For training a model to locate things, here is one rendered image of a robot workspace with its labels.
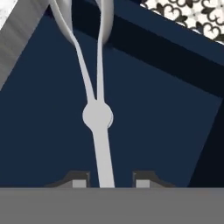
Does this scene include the navy blue drawer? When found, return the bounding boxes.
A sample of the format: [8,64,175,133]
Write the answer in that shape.
[0,0,224,188]

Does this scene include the white tongs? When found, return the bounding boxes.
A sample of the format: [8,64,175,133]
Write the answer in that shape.
[47,0,116,188]

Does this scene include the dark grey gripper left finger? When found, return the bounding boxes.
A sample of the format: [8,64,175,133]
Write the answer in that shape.
[43,170,91,188]

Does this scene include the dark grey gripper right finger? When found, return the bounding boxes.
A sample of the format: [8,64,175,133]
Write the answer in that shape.
[132,170,176,188]

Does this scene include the grey brushed metal panel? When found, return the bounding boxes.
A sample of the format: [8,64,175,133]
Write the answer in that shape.
[0,0,50,90]

